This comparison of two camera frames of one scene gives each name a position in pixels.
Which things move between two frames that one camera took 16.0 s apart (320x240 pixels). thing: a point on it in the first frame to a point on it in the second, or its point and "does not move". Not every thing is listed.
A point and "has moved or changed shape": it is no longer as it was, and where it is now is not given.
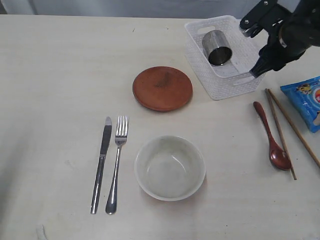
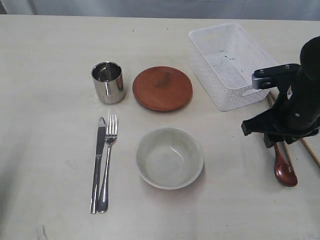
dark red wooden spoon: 278,157 has moved or changed shape
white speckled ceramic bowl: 169,168 has moved or changed shape
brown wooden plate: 163,88 does not move
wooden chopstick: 317,162 does not move
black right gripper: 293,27 to 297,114
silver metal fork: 121,130 to 111,134
